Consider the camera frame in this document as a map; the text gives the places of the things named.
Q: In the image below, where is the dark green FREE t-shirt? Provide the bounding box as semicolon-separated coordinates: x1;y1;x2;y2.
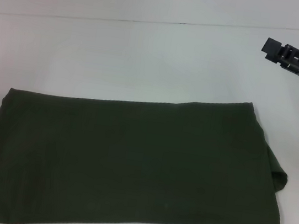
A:
0;67;298;224

